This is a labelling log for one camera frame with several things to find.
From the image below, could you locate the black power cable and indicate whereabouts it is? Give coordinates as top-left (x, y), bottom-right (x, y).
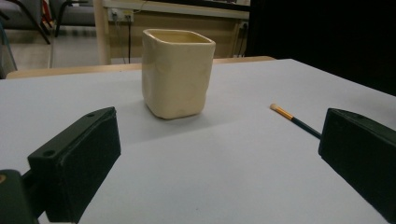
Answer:
top-left (127, 14), bottom-right (133, 64)

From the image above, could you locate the grey chair with black legs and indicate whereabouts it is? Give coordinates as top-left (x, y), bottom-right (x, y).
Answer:
top-left (0, 0), bottom-right (51, 46)

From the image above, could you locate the cream ceramic square cup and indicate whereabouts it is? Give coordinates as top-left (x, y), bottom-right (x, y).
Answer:
top-left (141, 28), bottom-right (217, 120)

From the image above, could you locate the small brush with dark handle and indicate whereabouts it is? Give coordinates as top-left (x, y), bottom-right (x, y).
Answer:
top-left (269, 103), bottom-right (322, 140)

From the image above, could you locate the black curtain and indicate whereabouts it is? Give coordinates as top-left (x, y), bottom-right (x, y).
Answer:
top-left (245, 0), bottom-right (396, 96)

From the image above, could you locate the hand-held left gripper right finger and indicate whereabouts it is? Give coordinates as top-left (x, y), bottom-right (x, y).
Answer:
top-left (318, 107), bottom-right (396, 224)

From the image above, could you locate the white wall power strip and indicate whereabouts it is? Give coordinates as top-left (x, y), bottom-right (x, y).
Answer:
top-left (107, 7), bottom-right (135, 23)

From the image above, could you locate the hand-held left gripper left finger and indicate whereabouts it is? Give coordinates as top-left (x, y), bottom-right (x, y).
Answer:
top-left (27, 106), bottom-right (121, 224)

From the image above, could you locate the wooden cabinet with outlet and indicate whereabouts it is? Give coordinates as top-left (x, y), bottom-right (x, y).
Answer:
top-left (92, 0), bottom-right (251, 66)

